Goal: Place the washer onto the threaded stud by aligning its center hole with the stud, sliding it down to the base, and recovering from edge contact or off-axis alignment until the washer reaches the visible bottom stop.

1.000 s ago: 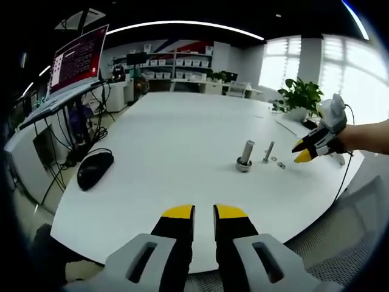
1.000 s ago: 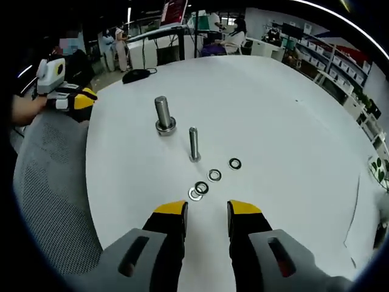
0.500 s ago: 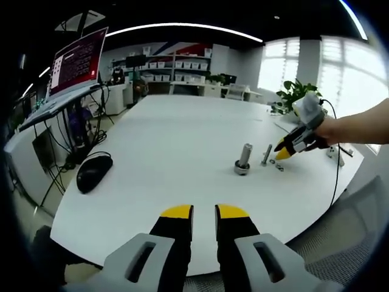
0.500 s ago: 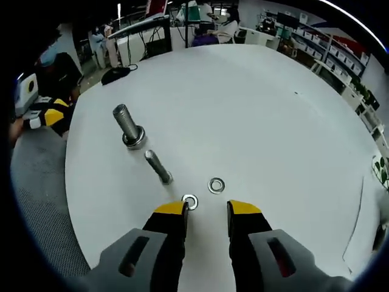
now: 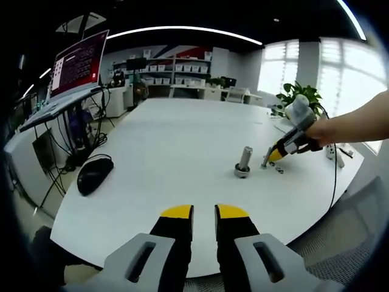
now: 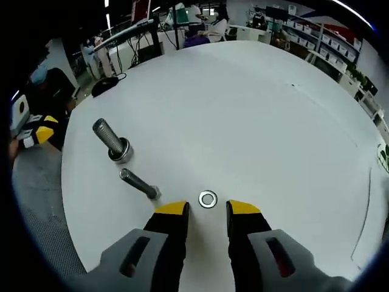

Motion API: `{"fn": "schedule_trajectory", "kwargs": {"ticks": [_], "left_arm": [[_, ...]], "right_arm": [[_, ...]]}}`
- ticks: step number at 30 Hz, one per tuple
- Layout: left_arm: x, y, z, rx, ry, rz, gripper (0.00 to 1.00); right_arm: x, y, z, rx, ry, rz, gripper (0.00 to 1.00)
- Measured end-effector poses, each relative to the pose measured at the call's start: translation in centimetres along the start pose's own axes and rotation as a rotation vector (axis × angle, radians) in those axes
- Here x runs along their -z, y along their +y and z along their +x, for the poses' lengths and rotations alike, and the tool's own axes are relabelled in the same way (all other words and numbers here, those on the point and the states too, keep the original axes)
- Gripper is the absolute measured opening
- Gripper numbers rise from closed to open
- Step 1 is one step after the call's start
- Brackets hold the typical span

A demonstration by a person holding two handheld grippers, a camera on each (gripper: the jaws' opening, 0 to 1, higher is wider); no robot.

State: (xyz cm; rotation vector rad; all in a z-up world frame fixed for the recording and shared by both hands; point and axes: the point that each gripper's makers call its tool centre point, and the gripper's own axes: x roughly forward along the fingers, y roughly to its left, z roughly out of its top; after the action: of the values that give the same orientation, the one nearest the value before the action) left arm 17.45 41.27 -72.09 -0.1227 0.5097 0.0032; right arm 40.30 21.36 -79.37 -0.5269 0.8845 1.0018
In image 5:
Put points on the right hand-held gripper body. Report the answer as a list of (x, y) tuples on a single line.
[(301, 112)]

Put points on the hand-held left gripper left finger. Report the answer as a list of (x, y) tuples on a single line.
[(173, 240)]

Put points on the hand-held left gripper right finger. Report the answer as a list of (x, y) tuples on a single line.
[(232, 240)]

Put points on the small steel threaded stud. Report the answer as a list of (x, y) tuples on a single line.
[(267, 158)]

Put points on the large steel threaded stud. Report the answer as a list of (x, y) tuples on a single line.
[(244, 159)]

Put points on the person's right hand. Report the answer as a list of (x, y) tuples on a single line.
[(322, 134)]

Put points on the large green potted plant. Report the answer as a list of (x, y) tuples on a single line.
[(313, 92)]

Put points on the white game controller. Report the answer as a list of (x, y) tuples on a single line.
[(332, 153)]

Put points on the window with blinds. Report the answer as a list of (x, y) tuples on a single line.
[(349, 70)]

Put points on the white background chair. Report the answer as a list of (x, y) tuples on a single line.
[(237, 95)]

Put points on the small green desk plant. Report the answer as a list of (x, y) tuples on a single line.
[(215, 82)]

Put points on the white background desk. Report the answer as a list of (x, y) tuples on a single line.
[(197, 91)]

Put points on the black computer mouse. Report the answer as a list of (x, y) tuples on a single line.
[(94, 176)]

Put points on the straight ceiling light strip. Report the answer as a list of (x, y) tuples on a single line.
[(354, 18)]

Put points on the shelf of white storage bins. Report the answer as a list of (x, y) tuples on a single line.
[(182, 68)]

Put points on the curved ceiling light strip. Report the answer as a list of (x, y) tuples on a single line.
[(188, 29)]

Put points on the white cabinet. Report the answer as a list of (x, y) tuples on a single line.
[(117, 102)]

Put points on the black monitor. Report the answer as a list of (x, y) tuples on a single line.
[(135, 64)]

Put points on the open laptop with red screen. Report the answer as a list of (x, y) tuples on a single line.
[(79, 64)]

